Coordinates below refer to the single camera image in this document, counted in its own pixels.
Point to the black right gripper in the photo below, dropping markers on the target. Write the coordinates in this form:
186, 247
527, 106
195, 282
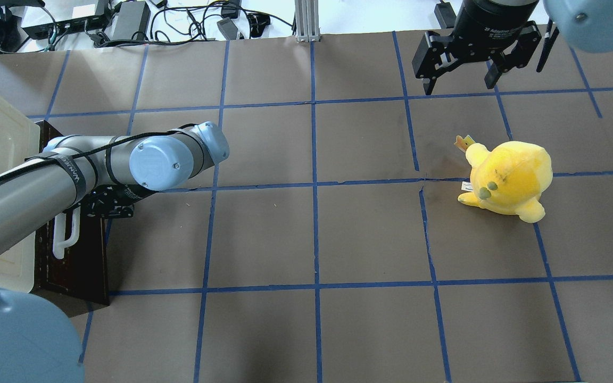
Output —
490, 22

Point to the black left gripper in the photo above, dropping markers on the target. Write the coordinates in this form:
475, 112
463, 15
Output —
105, 200

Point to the white plastic drawer handle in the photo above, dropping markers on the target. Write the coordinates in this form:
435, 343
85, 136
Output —
66, 231

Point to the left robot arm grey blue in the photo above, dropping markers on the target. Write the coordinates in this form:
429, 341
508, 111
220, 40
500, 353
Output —
102, 175

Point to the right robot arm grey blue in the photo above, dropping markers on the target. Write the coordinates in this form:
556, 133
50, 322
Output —
585, 25

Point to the yellow plush dinosaur toy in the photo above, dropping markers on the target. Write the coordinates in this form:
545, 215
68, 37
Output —
508, 180

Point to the black power adapter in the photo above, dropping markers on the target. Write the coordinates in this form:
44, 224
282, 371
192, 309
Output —
131, 21

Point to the aluminium frame post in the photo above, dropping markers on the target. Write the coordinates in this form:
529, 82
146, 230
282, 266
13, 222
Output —
306, 21

